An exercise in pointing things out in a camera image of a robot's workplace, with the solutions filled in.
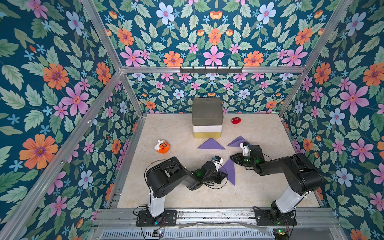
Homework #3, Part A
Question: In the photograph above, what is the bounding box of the purple paper square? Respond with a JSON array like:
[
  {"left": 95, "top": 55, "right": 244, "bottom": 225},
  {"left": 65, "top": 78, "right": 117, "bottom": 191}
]
[
  {"left": 227, "top": 136, "right": 248, "bottom": 148},
  {"left": 198, "top": 138, "right": 225, "bottom": 150},
  {"left": 219, "top": 159, "right": 236, "bottom": 186}
]

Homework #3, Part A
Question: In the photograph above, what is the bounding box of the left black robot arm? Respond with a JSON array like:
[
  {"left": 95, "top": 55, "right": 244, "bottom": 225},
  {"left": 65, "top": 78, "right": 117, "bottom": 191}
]
[{"left": 144, "top": 156, "right": 228, "bottom": 218}]

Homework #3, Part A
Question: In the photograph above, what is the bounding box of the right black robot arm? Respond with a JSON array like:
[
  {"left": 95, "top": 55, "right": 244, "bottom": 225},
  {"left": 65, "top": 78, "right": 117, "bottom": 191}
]
[{"left": 230, "top": 143, "right": 325, "bottom": 221}]

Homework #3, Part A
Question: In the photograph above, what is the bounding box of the small red toy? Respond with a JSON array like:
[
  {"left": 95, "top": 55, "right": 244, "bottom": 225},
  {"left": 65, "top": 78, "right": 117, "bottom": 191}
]
[{"left": 231, "top": 117, "right": 242, "bottom": 125}]

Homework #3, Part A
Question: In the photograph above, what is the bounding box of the orange tiger plush toy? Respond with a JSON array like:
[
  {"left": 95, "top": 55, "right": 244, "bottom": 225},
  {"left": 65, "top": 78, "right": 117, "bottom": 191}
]
[{"left": 154, "top": 140, "right": 171, "bottom": 154}]

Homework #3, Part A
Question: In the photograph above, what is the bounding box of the grey white yellow stacked box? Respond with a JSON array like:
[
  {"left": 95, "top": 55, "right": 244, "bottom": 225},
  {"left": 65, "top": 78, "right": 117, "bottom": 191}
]
[{"left": 192, "top": 98, "right": 224, "bottom": 139}]

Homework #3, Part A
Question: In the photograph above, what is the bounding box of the white ventilation grille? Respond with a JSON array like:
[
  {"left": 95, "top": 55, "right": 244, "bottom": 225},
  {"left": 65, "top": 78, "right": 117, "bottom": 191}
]
[{"left": 101, "top": 229, "right": 275, "bottom": 240}]

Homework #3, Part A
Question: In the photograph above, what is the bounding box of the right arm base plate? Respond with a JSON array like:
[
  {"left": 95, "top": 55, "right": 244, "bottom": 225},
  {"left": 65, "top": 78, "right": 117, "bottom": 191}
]
[{"left": 253, "top": 206, "right": 297, "bottom": 226}]

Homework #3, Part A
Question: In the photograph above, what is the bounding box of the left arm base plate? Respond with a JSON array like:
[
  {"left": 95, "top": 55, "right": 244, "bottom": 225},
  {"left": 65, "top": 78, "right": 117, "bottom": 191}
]
[{"left": 136, "top": 210, "right": 178, "bottom": 227}]

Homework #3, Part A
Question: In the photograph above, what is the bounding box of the grey wall hook rail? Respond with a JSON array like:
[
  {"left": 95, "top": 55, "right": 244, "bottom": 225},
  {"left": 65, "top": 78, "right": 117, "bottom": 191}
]
[{"left": 179, "top": 67, "right": 243, "bottom": 75}]

